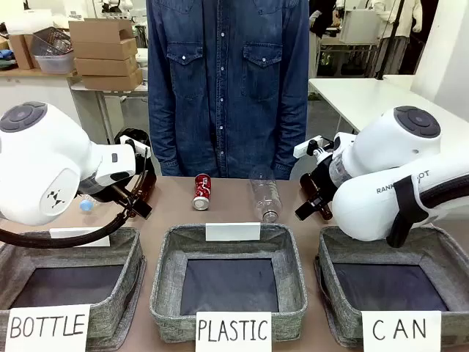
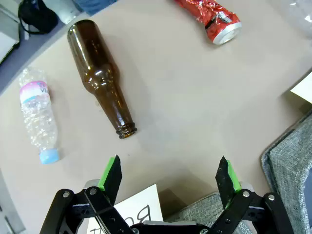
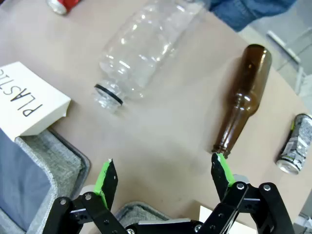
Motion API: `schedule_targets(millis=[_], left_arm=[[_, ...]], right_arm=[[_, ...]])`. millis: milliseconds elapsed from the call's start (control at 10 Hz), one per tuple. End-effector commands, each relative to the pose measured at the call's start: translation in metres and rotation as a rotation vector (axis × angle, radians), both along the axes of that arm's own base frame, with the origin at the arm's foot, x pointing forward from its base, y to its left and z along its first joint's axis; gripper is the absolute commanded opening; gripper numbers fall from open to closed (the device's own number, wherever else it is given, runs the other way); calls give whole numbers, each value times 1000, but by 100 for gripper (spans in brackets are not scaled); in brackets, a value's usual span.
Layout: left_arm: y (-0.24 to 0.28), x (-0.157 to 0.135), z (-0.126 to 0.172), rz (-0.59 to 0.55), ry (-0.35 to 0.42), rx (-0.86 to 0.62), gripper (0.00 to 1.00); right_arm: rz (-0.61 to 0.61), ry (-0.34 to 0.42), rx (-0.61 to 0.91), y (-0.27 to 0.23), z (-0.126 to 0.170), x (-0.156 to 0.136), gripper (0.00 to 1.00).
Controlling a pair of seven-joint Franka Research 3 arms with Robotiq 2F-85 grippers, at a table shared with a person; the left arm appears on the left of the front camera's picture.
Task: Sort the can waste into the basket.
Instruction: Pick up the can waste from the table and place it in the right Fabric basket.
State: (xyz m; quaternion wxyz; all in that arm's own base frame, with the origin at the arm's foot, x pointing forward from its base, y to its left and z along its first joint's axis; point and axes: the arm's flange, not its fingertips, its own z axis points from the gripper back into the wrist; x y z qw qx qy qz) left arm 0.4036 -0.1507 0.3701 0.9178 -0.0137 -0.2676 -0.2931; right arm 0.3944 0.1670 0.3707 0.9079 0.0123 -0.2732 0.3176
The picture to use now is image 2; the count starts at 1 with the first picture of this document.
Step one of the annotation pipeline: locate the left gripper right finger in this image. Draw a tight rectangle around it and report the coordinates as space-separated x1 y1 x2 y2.
207 156 294 234

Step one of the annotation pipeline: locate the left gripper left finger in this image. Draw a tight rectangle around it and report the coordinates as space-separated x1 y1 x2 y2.
40 154 137 234

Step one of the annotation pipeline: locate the crushed pink-label plastic bottle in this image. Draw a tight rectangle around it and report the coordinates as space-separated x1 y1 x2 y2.
19 67 60 164

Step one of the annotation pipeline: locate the brown glass bottle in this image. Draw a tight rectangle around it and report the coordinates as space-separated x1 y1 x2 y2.
67 19 137 140

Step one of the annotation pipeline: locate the crushed red can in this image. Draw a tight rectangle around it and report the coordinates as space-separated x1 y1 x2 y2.
173 0 243 45

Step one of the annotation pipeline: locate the grey fabric basket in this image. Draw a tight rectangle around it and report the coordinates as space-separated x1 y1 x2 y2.
261 111 312 234
164 191 226 229

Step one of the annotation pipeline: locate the small white paper card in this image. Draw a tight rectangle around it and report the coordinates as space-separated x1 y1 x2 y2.
290 70 312 104
86 184 164 234

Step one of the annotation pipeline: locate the white cabinet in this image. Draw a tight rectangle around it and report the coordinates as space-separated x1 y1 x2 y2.
0 6 20 65

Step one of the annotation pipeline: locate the black bag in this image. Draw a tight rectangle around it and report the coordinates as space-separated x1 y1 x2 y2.
18 0 59 35

